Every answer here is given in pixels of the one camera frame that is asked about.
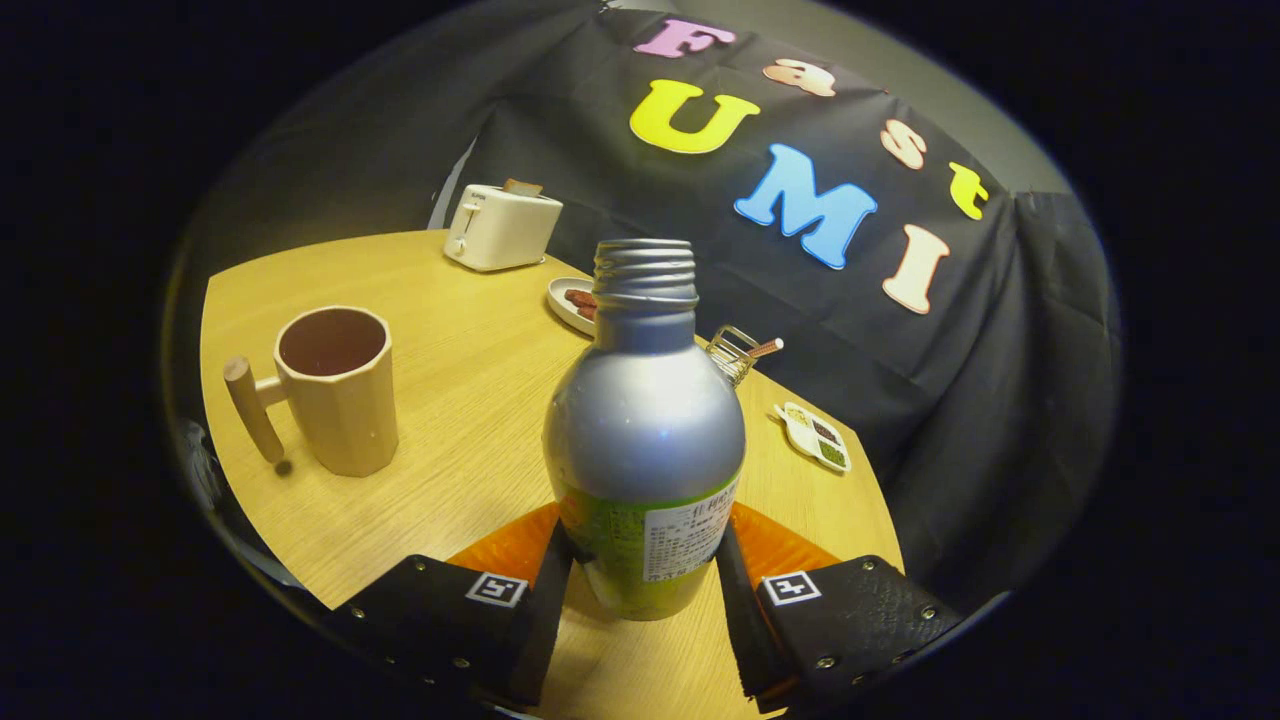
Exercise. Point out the white toaster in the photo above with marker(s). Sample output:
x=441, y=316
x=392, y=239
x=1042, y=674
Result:
x=500, y=230

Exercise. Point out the toast slice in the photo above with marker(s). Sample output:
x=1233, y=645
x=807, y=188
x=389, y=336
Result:
x=522, y=187

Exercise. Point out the white divided seed dish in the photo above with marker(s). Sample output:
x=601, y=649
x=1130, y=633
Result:
x=810, y=435

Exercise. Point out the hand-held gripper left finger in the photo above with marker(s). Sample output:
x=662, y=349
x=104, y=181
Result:
x=540, y=630

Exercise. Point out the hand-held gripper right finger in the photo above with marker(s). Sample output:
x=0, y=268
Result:
x=745, y=630

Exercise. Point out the brown white stick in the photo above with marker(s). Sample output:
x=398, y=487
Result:
x=768, y=347

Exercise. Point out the black backdrop cloth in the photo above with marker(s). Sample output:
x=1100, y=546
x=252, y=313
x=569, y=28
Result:
x=950, y=400

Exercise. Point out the white oval plate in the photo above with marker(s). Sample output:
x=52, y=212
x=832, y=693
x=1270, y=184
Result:
x=560, y=300

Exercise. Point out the brown food pieces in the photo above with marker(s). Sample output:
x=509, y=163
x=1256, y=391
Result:
x=580, y=298

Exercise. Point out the wooden table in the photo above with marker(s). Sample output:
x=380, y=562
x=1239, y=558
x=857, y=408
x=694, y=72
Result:
x=470, y=400

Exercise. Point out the silver bottle with green label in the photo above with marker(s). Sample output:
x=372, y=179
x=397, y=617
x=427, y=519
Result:
x=645, y=420

